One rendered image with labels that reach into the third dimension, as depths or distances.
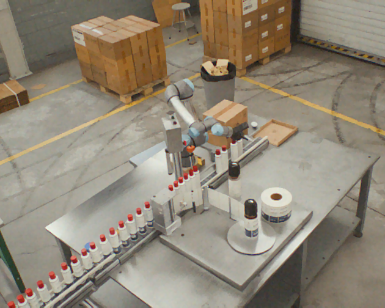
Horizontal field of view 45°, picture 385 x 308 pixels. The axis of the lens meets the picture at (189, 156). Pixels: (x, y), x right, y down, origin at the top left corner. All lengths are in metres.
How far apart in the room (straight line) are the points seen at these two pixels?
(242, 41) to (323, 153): 3.30
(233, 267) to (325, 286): 1.26
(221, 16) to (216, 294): 4.86
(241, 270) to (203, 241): 0.34
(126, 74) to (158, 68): 0.54
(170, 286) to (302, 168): 1.44
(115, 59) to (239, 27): 1.77
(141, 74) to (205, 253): 4.11
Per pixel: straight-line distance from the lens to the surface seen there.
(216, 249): 2.99
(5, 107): 7.21
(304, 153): 3.88
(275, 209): 3.06
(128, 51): 6.46
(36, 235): 4.79
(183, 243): 3.05
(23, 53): 8.19
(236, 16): 6.76
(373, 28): 7.31
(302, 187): 3.52
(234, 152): 3.62
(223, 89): 5.80
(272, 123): 4.25
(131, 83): 6.62
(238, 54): 6.95
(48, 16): 8.35
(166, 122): 3.10
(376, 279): 4.10
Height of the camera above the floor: 3.03
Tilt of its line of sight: 35 degrees down
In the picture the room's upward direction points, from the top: 7 degrees counter-clockwise
